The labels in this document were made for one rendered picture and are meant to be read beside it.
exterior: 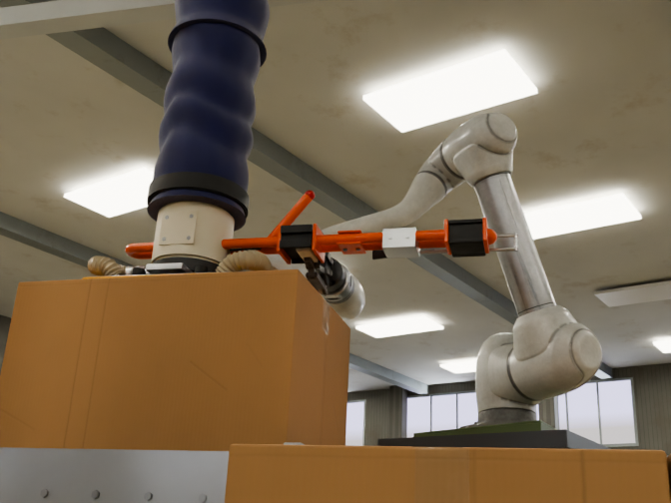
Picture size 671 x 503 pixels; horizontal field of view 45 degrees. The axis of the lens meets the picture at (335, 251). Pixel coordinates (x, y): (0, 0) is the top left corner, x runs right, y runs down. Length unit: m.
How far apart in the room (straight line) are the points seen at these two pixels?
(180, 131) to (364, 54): 4.41
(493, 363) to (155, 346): 1.00
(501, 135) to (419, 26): 3.78
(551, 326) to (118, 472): 1.15
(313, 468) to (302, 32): 5.35
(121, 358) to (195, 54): 0.74
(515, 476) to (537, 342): 1.34
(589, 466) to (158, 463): 0.77
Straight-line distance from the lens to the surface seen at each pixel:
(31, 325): 1.73
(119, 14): 4.63
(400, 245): 1.66
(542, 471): 0.76
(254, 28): 2.02
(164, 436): 1.52
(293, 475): 0.79
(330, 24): 5.92
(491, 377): 2.22
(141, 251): 1.85
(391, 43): 6.08
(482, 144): 2.18
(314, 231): 1.70
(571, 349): 2.05
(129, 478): 1.36
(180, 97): 1.90
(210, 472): 1.30
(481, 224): 1.66
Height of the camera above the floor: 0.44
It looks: 21 degrees up
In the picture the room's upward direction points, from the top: 3 degrees clockwise
